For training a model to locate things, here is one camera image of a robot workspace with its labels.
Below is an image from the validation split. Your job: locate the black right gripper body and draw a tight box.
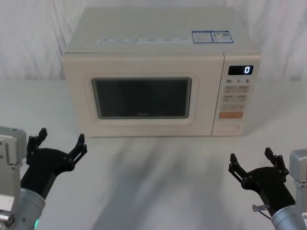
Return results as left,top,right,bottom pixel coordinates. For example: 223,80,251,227
242,166,296,212

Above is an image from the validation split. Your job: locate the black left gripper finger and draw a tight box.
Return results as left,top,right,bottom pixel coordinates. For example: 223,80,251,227
64,133,88,169
25,128,48,166

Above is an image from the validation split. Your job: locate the white table cloth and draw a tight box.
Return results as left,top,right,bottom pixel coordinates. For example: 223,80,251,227
0,79,307,230

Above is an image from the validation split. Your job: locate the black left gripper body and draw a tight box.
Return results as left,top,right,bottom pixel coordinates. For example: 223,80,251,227
20,148,73,200

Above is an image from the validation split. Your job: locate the thin cable with silver plug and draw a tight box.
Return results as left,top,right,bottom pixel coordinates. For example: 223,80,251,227
251,204,273,219

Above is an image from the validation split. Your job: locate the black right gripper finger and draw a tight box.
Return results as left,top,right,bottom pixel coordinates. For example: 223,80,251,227
227,153,250,189
264,147,290,182

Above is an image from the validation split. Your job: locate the cream microwave oven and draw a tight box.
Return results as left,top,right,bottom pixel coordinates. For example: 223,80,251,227
61,6,261,139

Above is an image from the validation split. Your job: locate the oven control panel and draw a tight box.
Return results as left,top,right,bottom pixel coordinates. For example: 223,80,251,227
212,52,261,136

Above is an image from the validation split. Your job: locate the white curtain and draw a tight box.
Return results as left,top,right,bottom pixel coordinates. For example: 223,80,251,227
0,0,307,82

